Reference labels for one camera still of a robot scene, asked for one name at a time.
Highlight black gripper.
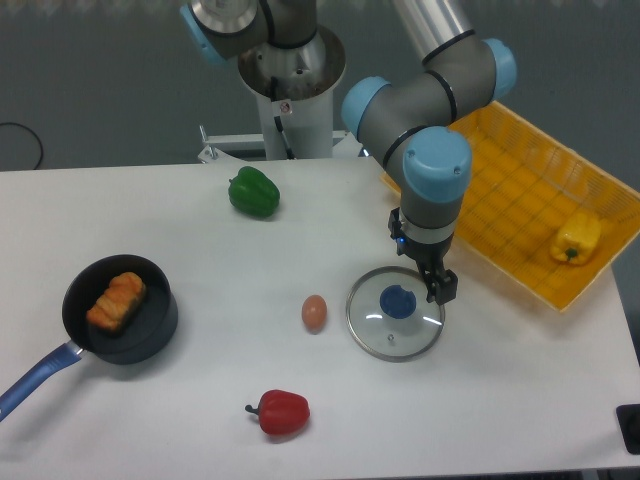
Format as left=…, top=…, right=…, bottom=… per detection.
left=388, top=208, right=458, bottom=305

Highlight glass pot lid blue knob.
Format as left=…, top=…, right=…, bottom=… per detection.
left=345, top=266, right=445, bottom=363

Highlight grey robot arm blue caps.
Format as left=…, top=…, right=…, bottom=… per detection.
left=180, top=1, right=517, bottom=305

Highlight brown egg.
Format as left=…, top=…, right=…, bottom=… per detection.
left=301, top=295, right=327, bottom=332

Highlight yellow plastic basket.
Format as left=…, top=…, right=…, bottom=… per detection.
left=378, top=101, right=640, bottom=314

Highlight yellow bell pepper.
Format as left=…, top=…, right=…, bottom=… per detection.
left=549, top=211, right=602, bottom=265

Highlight red bell pepper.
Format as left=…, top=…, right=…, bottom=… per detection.
left=245, top=389, right=310, bottom=437

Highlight green bell pepper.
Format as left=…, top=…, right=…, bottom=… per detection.
left=228, top=166, right=280, bottom=219

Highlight black object at table edge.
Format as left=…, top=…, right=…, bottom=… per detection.
left=616, top=404, right=640, bottom=455

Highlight orange bread loaf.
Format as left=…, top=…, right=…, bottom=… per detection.
left=85, top=272, right=147, bottom=335

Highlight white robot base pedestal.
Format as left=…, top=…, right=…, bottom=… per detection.
left=199, top=25, right=346, bottom=163

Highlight black pot blue handle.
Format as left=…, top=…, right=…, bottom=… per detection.
left=1, top=254, right=178, bottom=418

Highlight black cable on floor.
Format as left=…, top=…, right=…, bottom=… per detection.
left=0, top=122, right=45, bottom=172

